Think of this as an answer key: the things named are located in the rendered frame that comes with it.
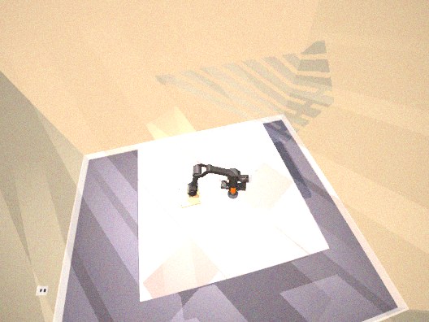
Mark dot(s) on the black round pedestal with short shaft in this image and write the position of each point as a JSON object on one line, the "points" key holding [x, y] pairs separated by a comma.
{"points": [[231, 195]]}

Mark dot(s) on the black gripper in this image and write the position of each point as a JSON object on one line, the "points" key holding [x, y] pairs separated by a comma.
{"points": [[237, 186]]}

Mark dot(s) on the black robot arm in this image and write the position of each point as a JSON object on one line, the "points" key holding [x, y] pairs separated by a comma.
{"points": [[232, 174]]}

